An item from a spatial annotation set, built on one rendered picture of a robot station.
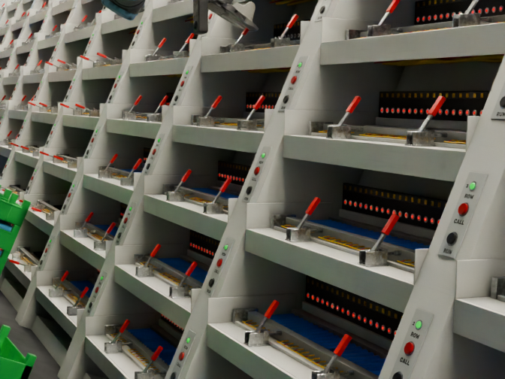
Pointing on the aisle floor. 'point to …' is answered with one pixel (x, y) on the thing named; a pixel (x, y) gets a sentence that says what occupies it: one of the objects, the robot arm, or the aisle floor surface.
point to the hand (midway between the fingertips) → (250, 29)
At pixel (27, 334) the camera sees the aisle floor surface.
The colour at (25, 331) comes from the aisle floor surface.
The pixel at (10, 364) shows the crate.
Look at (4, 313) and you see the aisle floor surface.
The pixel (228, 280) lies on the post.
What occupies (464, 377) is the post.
